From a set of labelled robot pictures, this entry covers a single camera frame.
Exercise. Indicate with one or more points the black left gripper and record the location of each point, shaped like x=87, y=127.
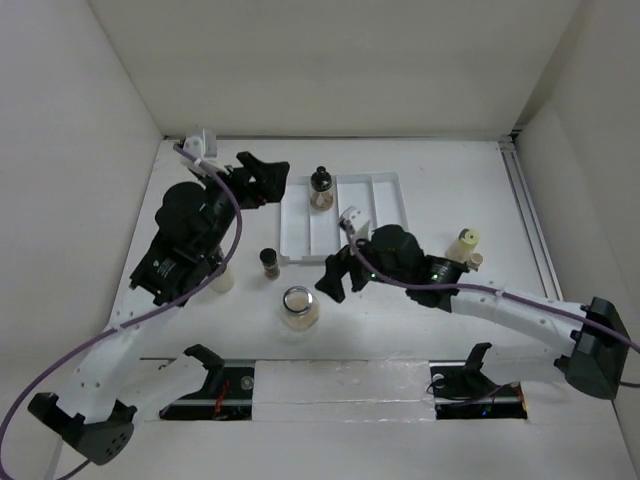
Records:
x=274, y=177

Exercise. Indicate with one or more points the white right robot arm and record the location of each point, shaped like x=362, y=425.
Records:
x=591, y=340

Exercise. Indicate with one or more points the black-capped white sauce bottle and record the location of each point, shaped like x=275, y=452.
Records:
x=224, y=282

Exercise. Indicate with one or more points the white divided plastic tray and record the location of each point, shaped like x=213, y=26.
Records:
x=308, y=236

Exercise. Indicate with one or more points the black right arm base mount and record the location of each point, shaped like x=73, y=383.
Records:
x=461, y=391

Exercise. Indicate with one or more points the wide glass jar metal rim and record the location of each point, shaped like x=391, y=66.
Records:
x=300, y=309

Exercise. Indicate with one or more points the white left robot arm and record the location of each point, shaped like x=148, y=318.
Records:
x=199, y=224

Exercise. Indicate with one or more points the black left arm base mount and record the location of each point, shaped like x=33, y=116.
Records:
x=226, y=393

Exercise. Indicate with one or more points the aluminium rail on right wall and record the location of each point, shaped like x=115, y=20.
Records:
x=529, y=218

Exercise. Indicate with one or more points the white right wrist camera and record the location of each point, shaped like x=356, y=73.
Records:
x=355, y=223

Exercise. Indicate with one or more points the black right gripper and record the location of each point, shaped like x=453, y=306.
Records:
x=336, y=267

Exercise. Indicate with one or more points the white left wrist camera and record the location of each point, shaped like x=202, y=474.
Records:
x=199, y=152

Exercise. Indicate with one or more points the small dark spice shaker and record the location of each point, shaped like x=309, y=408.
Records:
x=269, y=260

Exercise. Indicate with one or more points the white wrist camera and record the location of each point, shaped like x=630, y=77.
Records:
x=355, y=223
x=199, y=152

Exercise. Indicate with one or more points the cream yellow squeeze bottle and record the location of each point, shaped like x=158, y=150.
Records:
x=463, y=246

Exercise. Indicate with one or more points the black-capped glass condiment bottle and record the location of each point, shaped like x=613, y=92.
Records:
x=322, y=192

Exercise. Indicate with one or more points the small beige-capped bottle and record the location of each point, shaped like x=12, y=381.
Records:
x=475, y=261

